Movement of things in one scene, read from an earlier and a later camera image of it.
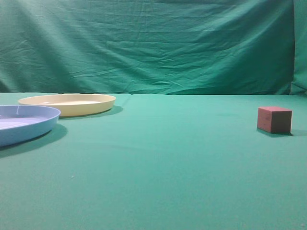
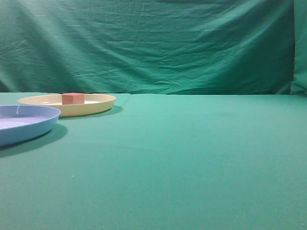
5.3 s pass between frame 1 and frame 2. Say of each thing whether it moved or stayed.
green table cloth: stayed
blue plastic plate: stayed
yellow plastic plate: stayed
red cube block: moved
